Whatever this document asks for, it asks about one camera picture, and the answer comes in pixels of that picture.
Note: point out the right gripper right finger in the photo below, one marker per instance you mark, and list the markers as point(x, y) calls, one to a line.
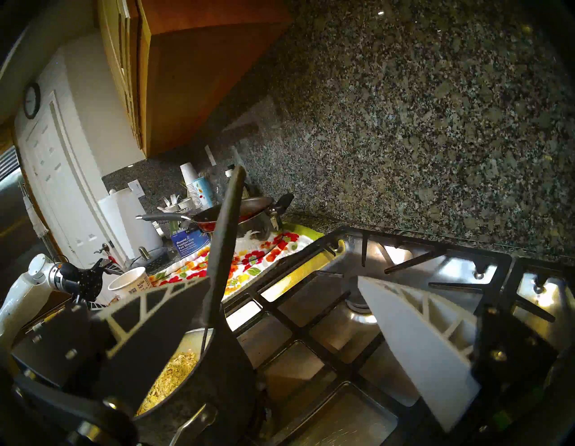
point(417, 355)

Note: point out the dark grey saucepan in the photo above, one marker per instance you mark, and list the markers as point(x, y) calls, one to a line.
point(220, 382)

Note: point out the blue foil sheets box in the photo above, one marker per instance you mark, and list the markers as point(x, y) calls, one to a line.
point(191, 243)

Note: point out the white hanging towel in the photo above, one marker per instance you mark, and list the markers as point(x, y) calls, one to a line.
point(36, 220)

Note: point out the wooden cabinet above refrigerator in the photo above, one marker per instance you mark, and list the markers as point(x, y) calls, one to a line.
point(5, 135)

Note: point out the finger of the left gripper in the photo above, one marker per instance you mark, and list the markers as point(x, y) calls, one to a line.
point(112, 271)
point(98, 306)

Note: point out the round wall clock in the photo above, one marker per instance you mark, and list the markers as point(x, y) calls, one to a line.
point(31, 100)

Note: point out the wooden upper cabinet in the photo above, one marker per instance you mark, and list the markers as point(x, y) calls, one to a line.
point(202, 81)

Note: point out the red frying pan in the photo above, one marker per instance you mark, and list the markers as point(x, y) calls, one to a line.
point(258, 206)

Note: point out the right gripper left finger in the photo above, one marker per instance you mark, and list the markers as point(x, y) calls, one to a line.
point(152, 341)

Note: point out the white wall outlet plate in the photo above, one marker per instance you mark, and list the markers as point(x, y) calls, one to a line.
point(135, 188)

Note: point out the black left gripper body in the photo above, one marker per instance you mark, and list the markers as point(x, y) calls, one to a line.
point(87, 283)

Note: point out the dark bottle white label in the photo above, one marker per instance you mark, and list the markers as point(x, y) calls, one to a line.
point(229, 171)

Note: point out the floral kitchen towel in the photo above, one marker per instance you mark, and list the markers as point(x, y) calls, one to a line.
point(269, 251)

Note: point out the white panel door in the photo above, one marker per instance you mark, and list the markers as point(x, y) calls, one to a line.
point(58, 180)

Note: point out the white paper towel roll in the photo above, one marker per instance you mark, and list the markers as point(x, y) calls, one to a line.
point(130, 225)

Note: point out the blue patterned paper cups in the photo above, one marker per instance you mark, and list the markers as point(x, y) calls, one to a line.
point(203, 191)

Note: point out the stainless steel pot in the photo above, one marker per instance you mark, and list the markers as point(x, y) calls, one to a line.
point(260, 229)

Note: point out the white paper cup stack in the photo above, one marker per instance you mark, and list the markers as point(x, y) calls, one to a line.
point(188, 173)

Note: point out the stainless steel refrigerator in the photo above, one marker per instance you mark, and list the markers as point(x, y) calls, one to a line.
point(13, 225)

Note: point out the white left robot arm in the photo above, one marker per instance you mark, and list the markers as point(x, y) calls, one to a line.
point(20, 305)

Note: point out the white utensil holder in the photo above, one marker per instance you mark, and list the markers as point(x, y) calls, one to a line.
point(168, 207)

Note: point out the stainless steel gas cooktop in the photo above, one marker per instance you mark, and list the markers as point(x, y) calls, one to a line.
point(355, 418)

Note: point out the white paper oats cup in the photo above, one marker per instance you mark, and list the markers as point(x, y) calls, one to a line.
point(134, 283)

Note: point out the white switch plate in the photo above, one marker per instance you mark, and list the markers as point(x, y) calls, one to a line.
point(210, 156)

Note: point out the black pot lid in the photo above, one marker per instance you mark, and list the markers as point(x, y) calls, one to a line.
point(155, 258)

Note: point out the black round burner cap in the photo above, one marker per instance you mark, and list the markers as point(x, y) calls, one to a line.
point(355, 305)

